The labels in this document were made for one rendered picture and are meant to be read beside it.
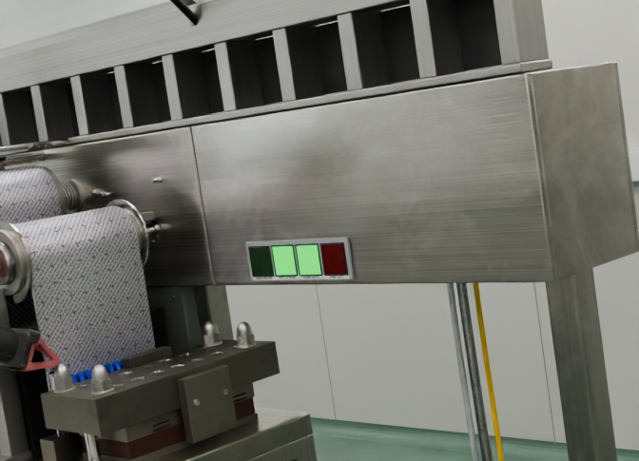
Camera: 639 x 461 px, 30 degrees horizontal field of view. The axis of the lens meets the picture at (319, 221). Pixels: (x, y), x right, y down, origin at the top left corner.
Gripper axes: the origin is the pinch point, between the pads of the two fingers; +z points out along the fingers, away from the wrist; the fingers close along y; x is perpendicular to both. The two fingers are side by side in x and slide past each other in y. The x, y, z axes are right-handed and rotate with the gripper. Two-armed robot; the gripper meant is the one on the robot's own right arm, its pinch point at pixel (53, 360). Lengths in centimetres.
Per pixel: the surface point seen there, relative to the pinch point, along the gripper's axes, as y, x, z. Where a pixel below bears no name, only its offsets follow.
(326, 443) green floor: -195, 28, 269
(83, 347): 0.3, 3.9, 5.0
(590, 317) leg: 77, 22, 44
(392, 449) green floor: -158, 29, 272
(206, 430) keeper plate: 22.0, -6.0, 19.1
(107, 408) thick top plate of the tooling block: 19.9, -7.1, -0.4
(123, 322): 0.3, 10.5, 11.9
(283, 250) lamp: 30.3, 26.2, 19.5
